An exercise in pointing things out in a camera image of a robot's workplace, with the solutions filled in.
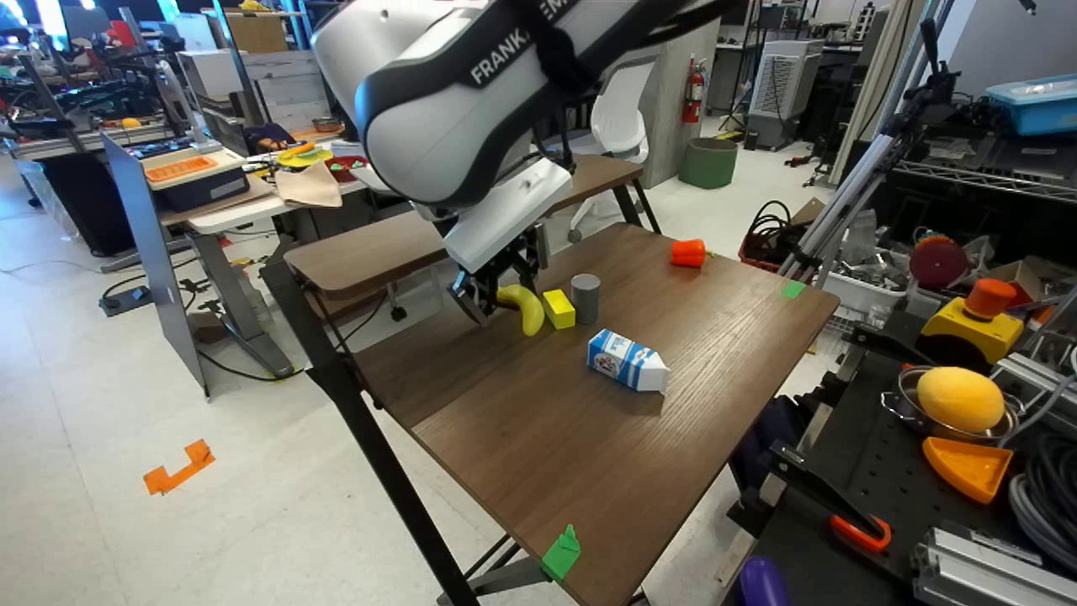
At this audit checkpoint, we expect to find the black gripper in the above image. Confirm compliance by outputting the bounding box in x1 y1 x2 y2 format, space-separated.
452 234 544 323

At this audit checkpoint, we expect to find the yellow banana toy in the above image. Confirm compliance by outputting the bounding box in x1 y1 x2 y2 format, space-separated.
493 281 553 339

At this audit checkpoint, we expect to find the yellow toy block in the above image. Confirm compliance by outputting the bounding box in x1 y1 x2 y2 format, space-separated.
542 287 579 333

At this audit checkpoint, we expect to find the purple eggplant toy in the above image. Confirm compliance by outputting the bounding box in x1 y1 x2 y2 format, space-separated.
732 553 797 606

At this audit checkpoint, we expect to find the grey cylinder block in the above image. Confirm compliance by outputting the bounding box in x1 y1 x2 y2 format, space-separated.
570 270 607 331

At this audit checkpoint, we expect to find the blue white milk carton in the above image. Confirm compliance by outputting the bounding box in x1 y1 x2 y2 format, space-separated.
583 326 673 397

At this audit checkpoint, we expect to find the brown wooden table shelf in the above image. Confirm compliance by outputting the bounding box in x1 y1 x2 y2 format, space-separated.
279 155 649 300

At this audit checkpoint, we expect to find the light grey office chair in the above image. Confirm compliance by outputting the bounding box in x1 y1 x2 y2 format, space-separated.
565 65 657 247

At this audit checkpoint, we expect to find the green round bin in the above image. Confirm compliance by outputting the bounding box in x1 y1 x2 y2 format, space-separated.
676 135 743 190

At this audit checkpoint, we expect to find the black basket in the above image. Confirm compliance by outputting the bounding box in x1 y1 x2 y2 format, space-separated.
737 199 802 272

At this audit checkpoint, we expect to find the red fire extinguisher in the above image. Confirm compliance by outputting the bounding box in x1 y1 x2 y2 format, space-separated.
681 55 711 128

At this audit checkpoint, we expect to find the orange topped black box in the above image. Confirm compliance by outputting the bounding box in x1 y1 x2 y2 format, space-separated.
137 146 249 214

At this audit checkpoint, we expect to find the grey desk panel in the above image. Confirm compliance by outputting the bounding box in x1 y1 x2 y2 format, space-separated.
101 139 217 399

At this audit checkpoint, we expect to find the orange floor marker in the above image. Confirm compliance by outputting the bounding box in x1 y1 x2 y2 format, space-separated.
141 437 217 497

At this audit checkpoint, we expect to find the metal bowl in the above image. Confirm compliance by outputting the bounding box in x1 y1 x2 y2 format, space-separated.
893 361 1026 449

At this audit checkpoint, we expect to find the dark red round disc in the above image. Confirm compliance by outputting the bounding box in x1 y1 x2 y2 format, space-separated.
905 232 971 295

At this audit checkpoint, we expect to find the yellow emergency stop box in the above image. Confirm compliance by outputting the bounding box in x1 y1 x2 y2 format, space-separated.
917 275 1031 367

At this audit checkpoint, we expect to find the orange wedge plate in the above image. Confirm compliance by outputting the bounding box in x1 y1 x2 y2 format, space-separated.
917 433 1016 509

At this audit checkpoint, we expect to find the teal plastic container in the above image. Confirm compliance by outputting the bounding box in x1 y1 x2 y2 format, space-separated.
984 75 1077 142

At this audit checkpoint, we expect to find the grey camera tripod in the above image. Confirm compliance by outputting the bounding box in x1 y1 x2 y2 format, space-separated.
785 10 970 281

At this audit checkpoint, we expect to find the black clamp orange handle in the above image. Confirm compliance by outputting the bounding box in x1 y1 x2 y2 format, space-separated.
768 441 899 560

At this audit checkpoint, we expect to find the aluminium extrusion rail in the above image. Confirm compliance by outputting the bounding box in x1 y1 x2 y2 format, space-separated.
907 524 1077 606

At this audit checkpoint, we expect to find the black cable coil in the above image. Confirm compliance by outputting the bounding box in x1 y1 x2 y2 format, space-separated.
1003 431 1077 576

